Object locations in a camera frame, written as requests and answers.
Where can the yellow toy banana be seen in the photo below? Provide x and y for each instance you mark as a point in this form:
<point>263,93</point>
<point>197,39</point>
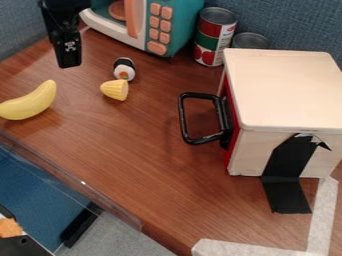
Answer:
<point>27,104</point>

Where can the black tape strip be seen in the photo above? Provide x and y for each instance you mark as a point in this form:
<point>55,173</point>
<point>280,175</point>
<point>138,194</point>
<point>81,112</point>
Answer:
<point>285,180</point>

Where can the yellow toy corn piece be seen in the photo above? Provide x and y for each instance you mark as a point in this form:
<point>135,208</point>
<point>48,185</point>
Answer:
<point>115,90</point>

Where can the toy sushi roll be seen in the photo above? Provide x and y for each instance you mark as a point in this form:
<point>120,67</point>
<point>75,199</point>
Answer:
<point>124,70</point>

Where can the white tape strip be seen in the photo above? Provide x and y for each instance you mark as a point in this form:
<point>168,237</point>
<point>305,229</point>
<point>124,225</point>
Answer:
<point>321,220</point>

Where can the silver can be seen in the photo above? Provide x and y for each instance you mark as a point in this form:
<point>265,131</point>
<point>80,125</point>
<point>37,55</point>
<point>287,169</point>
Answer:
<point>250,41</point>

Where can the teal toy microwave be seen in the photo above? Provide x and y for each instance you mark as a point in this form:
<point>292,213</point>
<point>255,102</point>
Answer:
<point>173,26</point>

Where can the white wooden cabinet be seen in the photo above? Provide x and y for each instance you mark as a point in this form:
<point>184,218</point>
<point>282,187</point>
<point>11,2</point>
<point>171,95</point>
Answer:
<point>285,90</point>

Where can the red and green can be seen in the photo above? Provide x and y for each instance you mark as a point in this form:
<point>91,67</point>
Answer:
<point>214,36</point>

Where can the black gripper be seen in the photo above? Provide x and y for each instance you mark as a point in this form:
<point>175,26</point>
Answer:
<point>55,16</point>

